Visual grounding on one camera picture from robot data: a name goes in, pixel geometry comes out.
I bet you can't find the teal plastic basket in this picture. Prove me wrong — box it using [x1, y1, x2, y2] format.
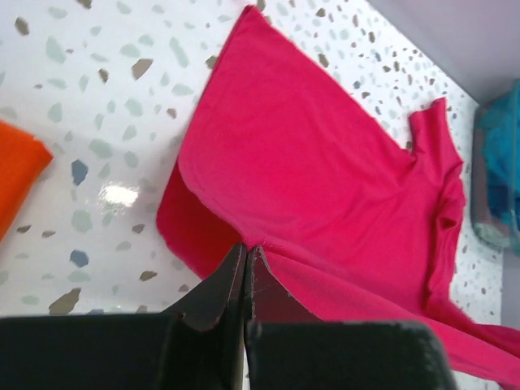
[470, 80, 519, 255]

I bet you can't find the blue t shirt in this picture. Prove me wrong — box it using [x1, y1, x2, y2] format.
[479, 89, 519, 227]

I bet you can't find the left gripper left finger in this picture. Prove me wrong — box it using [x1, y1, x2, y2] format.
[1, 244, 246, 389]

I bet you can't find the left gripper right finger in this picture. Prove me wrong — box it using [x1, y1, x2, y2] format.
[244, 247, 457, 389]

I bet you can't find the folded orange t shirt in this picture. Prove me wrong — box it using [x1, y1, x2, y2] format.
[0, 121, 53, 239]

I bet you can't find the pink t shirt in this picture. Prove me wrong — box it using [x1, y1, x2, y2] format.
[157, 6, 519, 389]

